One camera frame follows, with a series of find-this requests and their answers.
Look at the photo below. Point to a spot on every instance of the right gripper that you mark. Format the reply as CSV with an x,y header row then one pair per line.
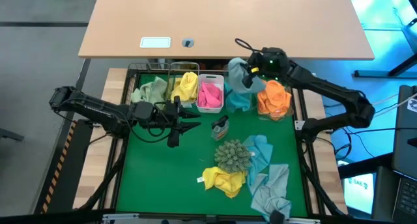
x,y
268,62

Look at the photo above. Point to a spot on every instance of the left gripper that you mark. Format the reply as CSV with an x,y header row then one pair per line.
x,y
174,120

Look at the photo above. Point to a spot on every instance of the grey-blue microfiber towel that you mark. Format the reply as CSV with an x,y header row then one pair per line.
x,y
236,74
270,191

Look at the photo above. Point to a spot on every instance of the teal microfiber towel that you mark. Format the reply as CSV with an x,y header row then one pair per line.
x,y
238,102
260,152

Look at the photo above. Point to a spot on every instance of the orange microfiber towel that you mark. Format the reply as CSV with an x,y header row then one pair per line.
x,y
273,98

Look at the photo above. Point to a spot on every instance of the yellow microfiber towel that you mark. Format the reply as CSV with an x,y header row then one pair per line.
x,y
224,181
189,85
175,92

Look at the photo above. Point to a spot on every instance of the light green microfiber towel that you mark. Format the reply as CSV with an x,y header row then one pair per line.
x,y
143,93
159,90

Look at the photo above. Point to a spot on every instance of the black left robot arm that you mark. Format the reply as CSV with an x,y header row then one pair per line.
x,y
91,105

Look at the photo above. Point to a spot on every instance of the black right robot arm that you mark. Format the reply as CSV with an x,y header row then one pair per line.
x,y
325,85

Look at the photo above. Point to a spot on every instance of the pink microfiber towel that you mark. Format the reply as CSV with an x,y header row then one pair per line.
x,y
210,95

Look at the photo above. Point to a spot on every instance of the clear spray bottle black trigger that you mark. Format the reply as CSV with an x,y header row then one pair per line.
x,y
220,129

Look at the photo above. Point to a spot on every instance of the green table mat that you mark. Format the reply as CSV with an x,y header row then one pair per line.
x,y
163,172

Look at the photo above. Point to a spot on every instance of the artificial succulent in grey pot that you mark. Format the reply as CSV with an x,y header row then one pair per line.
x,y
233,155

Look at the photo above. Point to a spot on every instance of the light wooden desk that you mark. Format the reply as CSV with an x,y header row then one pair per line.
x,y
228,15

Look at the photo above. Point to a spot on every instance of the black desk leg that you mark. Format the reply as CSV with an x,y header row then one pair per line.
x,y
374,73

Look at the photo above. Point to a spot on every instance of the black plate with hazard stripes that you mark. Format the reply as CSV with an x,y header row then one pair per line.
x,y
65,172

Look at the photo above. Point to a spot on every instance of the black metal bar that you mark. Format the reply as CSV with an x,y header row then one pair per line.
x,y
365,167

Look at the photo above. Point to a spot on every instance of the white printed sign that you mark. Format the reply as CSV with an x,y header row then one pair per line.
x,y
358,191

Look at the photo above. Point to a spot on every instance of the dark laptop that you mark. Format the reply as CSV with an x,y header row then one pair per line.
x,y
405,146

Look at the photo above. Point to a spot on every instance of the black metal table frame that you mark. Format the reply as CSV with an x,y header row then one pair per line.
x,y
116,185

